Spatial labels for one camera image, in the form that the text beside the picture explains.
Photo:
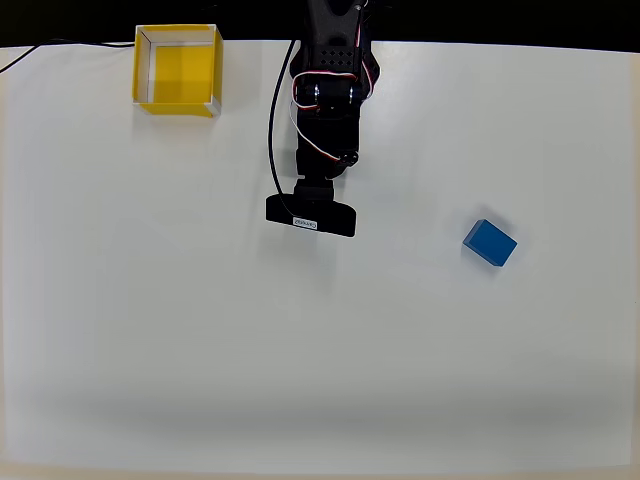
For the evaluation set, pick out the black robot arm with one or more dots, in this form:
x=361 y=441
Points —
x=332 y=35

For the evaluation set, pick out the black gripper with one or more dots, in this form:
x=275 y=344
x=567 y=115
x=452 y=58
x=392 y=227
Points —
x=320 y=167

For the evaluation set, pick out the yellow open box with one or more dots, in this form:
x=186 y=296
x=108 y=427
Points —
x=185 y=70

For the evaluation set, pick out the blue block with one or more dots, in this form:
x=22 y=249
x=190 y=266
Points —
x=490 y=242

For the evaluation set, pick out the black webcam with white label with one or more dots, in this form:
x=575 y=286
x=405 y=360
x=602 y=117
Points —
x=330 y=220

